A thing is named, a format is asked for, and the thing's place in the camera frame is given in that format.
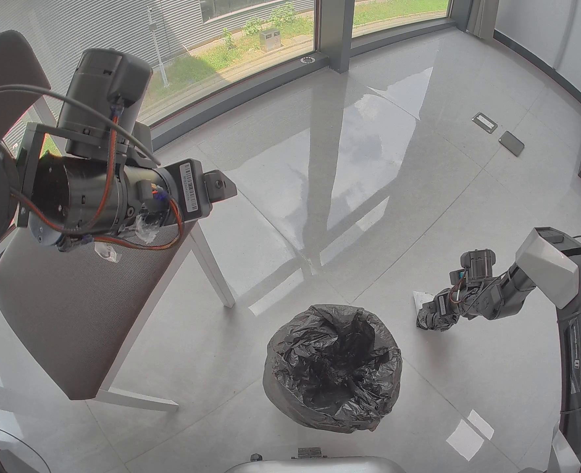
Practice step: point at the black plastic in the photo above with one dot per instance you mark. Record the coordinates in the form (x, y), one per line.
(433, 323)

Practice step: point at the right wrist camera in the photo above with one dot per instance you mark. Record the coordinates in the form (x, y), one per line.
(457, 279)

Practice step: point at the beige curtain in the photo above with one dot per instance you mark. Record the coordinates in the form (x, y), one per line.
(487, 3)

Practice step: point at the crumpled white paper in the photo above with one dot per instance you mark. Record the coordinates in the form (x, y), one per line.
(421, 297)

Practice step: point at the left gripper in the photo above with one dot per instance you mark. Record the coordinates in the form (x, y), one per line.
(88, 200)

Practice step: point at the window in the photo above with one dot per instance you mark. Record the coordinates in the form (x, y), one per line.
(332, 17)

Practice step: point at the black plastic bag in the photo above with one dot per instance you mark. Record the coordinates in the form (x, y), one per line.
(330, 362)

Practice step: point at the brown padded white-legged chair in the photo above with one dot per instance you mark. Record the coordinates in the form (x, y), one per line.
(73, 313)

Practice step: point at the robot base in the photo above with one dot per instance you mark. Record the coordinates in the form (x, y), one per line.
(315, 463)

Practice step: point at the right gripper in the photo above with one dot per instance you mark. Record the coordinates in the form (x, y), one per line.
(450, 303)

